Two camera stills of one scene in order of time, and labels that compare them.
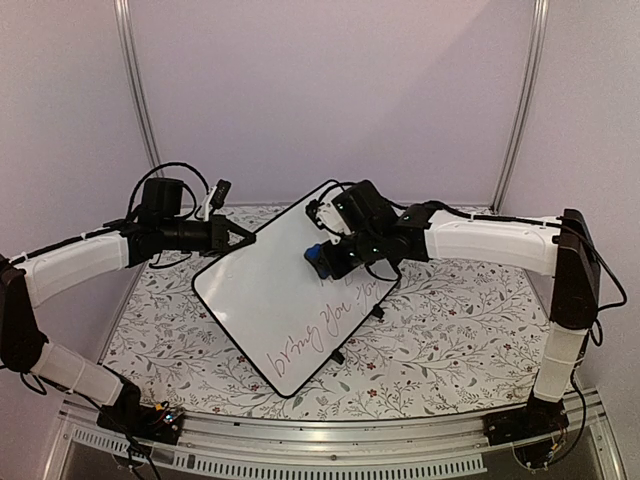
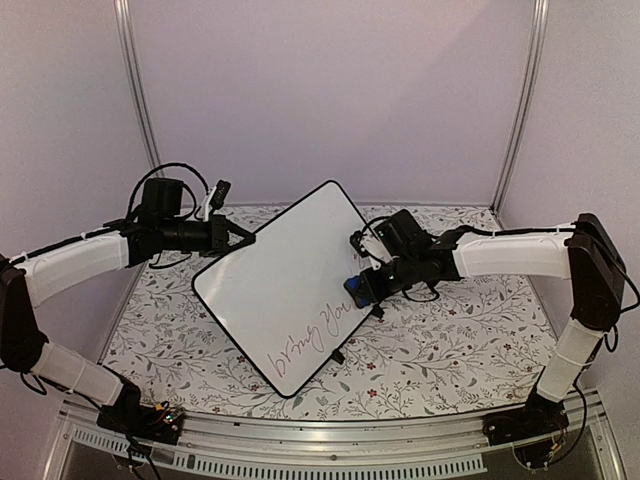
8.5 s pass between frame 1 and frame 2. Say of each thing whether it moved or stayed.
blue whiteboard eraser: moved
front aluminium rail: stayed
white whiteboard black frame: stayed
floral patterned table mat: stayed
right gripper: moved
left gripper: stayed
